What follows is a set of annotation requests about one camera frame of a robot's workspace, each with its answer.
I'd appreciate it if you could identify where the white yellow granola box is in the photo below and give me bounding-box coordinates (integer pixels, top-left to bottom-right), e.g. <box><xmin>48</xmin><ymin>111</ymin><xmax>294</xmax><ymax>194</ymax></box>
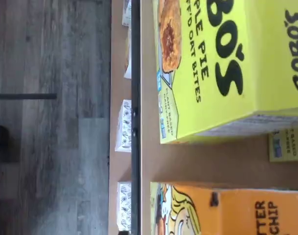
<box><xmin>123</xmin><ymin>30</ymin><xmax>132</xmax><ymax>79</ymax></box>

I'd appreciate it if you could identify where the small yellow Bobo's box behind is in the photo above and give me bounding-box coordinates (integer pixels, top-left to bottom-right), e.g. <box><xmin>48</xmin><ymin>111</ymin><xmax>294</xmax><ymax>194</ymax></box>
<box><xmin>268</xmin><ymin>127</ymin><xmax>298</xmax><ymax>163</ymax></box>

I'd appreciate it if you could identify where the blue white oatmeal box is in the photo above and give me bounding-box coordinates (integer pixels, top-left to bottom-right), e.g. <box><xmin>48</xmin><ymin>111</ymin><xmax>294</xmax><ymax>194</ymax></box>
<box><xmin>121</xmin><ymin>0</ymin><xmax>132</xmax><ymax>27</ymax></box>

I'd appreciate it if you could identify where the black block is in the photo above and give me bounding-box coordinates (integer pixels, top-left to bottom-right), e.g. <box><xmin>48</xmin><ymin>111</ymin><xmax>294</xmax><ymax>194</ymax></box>
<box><xmin>0</xmin><ymin>124</ymin><xmax>10</xmax><ymax>163</ymax></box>

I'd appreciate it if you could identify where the orange Bobo's peanut butter box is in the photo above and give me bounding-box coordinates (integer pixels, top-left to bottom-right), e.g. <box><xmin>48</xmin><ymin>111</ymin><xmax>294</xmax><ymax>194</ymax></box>
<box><xmin>149</xmin><ymin>182</ymin><xmax>298</xmax><ymax>235</ymax></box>

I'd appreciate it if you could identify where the white patterned pantry box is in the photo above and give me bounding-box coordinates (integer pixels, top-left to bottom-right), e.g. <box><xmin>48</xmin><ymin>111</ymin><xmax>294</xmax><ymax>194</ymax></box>
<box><xmin>116</xmin><ymin>182</ymin><xmax>133</xmax><ymax>232</ymax></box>
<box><xmin>114</xmin><ymin>98</ymin><xmax>133</xmax><ymax>153</ymax></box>

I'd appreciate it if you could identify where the black shelf rail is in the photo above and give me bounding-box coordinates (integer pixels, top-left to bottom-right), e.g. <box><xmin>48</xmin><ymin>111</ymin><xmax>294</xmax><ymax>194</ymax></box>
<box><xmin>129</xmin><ymin>0</ymin><xmax>142</xmax><ymax>235</ymax></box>

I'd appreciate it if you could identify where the black metal floor bar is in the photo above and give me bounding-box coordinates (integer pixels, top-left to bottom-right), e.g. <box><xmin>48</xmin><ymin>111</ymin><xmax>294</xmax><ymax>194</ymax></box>
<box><xmin>0</xmin><ymin>93</ymin><xmax>57</xmax><ymax>100</ymax></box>

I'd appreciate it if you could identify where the green Bobo's apple pie box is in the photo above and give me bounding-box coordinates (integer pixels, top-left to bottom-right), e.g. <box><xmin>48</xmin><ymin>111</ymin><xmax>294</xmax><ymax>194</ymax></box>
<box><xmin>153</xmin><ymin>0</ymin><xmax>298</xmax><ymax>145</ymax></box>

